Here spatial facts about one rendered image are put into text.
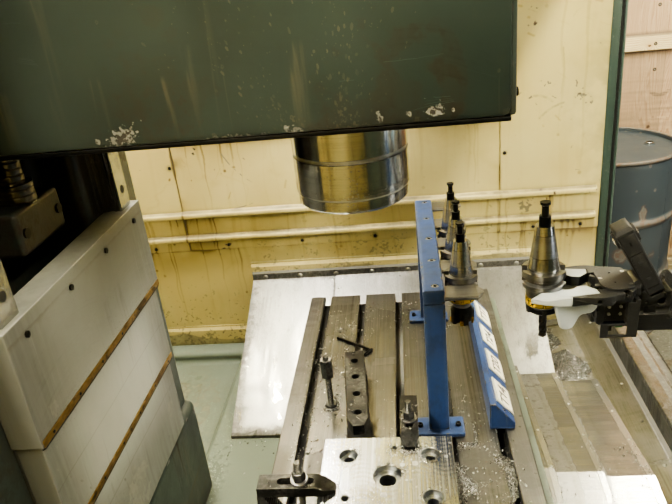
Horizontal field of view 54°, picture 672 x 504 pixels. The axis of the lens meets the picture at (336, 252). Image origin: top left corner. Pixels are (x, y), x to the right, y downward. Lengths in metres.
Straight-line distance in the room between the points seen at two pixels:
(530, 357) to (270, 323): 0.77
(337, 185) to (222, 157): 1.21
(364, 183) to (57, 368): 0.50
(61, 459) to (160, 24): 0.61
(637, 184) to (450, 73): 2.34
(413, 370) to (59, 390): 0.83
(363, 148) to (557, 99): 1.20
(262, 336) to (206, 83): 1.32
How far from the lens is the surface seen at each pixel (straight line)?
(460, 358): 1.59
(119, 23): 0.82
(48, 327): 0.99
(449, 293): 1.21
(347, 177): 0.85
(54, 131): 0.88
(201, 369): 2.27
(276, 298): 2.10
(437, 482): 1.16
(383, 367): 1.57
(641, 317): 1.06
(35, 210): 1.07
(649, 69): 3.69
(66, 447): 1.05
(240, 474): 1.78
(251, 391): 1.93
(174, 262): 2.22
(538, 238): 0.97
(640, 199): 3.10
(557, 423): 1.68
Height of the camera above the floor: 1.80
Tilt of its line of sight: 24 degrees down
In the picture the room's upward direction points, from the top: 6 degrees counter-clockwise
